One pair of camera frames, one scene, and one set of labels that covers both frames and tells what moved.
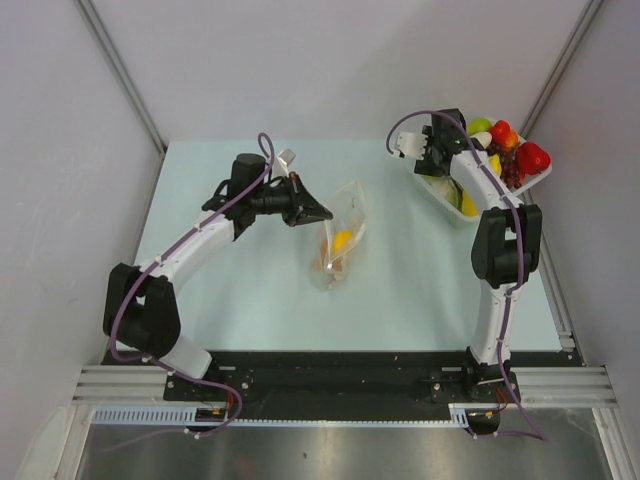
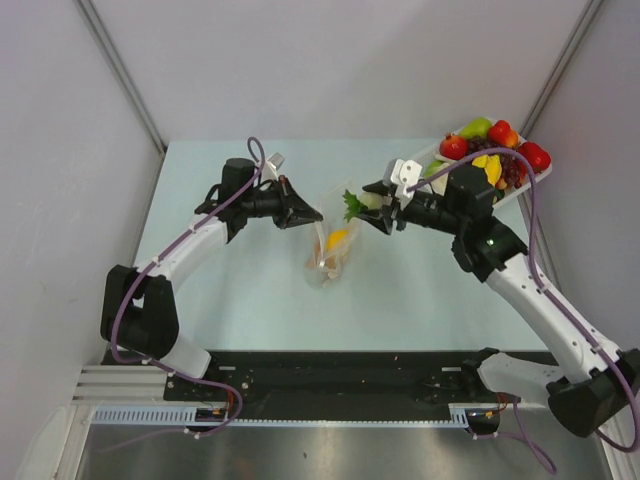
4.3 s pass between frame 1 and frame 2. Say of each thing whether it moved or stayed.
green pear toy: stayed
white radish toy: moved
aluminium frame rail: stayed
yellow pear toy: stayed
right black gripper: moved
